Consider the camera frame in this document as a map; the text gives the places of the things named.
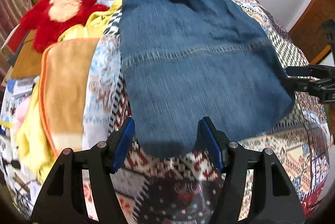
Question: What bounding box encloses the yellow cloth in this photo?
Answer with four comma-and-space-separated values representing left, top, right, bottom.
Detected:
15, 0, 122, 184

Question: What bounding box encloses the blue denim jacket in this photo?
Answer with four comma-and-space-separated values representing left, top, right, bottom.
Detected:
119, 0, 295, 158

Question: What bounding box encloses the patchwork patterned bedspread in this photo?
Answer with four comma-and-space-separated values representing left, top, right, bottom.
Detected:
82, 0, 330, 223

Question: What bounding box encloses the brown wooden door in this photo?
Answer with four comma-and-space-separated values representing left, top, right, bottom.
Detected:
289, 0, 334, 64

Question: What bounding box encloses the orange tan blanket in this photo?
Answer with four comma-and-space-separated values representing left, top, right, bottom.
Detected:
10, 28, 102, 159

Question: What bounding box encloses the striped maroon curtain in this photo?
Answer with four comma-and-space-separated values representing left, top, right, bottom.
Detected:
0, 0, 33, 84

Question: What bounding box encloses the red plush toy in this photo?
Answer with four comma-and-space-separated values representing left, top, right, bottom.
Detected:
7, 0, 109, 53

